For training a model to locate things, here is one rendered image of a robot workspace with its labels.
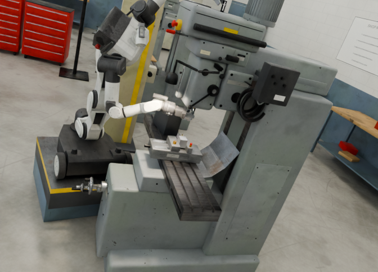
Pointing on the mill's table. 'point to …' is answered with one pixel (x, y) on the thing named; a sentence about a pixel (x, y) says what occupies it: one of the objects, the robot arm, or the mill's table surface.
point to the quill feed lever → (212, 90)
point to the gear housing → (216, 51)
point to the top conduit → (229, 35)
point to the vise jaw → (173, 144)
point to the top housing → (193, 14)
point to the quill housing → (201, 82)
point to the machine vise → (163, 152)
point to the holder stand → (167, 123)
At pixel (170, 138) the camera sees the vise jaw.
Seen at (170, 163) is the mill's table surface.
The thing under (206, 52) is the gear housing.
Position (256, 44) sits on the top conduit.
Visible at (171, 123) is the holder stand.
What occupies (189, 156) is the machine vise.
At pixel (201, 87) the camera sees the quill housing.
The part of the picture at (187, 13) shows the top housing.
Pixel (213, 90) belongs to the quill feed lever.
